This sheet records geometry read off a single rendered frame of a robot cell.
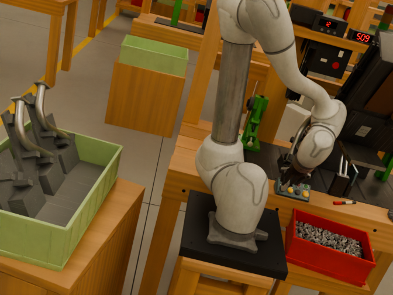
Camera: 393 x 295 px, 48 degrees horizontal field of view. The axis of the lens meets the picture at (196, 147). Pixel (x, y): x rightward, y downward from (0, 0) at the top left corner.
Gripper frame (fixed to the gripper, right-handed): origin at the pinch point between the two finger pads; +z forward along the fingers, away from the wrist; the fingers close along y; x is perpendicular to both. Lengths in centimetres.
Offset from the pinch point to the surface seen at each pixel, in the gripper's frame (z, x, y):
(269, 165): 21.5, 19.7, -2.5
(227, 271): -19, -47, -22
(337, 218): 8.1, -5.5, 27.2
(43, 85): -24, 3, -104
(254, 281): -18, -48, -12
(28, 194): -22, -39, -93
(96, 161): 8, -7, -81
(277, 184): 4.8, 1.6, -2.1
